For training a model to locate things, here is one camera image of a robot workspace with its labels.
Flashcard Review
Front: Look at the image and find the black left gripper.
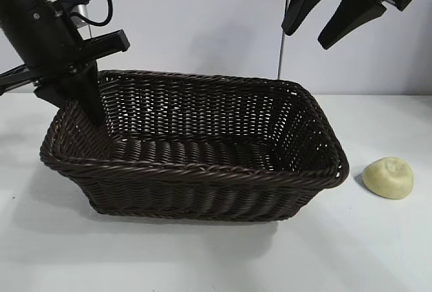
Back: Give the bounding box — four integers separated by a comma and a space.
0, 1, 130, 128

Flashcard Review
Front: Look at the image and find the dark brown wicker basket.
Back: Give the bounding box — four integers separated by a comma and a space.
39, 68, 350, 219

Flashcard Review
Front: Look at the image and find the pale yellow egg yolk pastry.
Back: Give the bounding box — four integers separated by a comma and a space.
362, 156, 415, 200

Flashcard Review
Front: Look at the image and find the grey metal vertical strip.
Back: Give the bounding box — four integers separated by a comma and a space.
277, 0, 294, 80

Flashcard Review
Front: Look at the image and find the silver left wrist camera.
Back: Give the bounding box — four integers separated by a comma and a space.
53, 0, 94, 29

